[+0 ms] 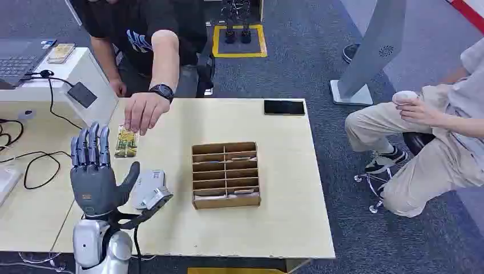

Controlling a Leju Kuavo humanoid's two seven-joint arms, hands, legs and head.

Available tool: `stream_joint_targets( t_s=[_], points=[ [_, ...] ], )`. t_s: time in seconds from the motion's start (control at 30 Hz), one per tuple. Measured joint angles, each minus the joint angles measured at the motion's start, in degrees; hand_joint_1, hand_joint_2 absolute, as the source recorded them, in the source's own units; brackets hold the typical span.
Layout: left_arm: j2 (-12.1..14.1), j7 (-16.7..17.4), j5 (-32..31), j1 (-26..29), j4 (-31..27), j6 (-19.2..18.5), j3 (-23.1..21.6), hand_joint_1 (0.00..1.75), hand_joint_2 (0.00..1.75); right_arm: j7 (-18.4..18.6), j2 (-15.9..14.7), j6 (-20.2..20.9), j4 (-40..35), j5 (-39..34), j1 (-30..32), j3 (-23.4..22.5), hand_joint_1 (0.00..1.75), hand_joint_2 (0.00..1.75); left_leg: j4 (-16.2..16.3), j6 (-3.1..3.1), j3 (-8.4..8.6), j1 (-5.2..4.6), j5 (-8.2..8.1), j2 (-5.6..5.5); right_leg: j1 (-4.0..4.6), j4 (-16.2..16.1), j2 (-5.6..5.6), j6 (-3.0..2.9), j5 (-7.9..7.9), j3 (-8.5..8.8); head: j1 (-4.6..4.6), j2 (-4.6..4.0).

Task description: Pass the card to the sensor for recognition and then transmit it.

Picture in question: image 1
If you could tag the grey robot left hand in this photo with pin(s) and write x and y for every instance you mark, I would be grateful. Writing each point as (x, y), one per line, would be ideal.
(92, 185)

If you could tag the green picture card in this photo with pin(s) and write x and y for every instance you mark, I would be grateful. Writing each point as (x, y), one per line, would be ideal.
(126, 143)

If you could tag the wooden slotted card box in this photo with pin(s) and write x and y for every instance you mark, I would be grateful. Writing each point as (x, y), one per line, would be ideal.
(225, 176)

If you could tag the grey rounded card reader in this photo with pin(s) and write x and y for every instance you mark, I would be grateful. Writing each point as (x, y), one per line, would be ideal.
(145, 183)

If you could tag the white flat device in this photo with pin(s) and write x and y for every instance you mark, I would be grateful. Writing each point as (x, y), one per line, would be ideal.
(7, 183)

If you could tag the person's left hand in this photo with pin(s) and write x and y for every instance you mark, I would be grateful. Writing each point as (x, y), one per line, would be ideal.
(143, 111)

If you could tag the black flat scanner pad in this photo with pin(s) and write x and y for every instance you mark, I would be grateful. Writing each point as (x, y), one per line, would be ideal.
(82, 94)

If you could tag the small grey adapter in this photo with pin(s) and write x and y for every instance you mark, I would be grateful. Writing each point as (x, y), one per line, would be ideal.
(26, 114)

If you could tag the person's right hand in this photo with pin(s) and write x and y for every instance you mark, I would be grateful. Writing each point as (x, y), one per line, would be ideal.
(118, 87)

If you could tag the black wristwatch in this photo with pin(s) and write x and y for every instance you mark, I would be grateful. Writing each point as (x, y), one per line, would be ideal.
(162, 91)

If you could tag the white desk riser box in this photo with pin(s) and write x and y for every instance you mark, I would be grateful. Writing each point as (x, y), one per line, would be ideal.
(81, 68)

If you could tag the white card in box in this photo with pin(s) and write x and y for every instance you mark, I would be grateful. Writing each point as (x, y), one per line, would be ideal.
(210, 196)

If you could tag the dark laptop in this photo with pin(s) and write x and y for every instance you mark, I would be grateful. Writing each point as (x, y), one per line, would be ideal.
(19, 60)

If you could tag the grey card in box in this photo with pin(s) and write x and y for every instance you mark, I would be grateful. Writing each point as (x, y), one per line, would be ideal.
(244, 191)

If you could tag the pale card in box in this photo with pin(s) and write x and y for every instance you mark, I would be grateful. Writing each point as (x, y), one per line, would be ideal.
(244, 159)

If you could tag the person in dark shirt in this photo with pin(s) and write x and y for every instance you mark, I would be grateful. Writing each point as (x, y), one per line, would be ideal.
(128, 34)

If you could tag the black smartphone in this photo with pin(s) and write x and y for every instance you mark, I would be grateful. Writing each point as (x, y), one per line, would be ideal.
(284, 107)

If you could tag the black robot legs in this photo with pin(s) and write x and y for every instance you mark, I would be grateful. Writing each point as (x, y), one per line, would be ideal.
(237, 22)

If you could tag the dark shoe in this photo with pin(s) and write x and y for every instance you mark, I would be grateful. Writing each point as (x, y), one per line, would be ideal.
(349, 53)

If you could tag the grey kiosk stand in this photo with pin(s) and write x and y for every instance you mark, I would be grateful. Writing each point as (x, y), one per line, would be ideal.
(372, 49)

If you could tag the white cup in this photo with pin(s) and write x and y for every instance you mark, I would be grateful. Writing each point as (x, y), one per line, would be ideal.
(404, 96)

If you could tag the black chrome swivel chair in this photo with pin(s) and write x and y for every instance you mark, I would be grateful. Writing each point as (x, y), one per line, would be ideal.
(416, 142)

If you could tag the seated person's hand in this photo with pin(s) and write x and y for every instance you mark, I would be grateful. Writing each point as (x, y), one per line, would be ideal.
(418, 111)

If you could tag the seated person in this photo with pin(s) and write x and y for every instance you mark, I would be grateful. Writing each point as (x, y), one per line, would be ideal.
(435, 162)

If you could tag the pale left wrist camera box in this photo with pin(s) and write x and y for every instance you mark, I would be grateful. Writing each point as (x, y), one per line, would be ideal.
(159, 196)

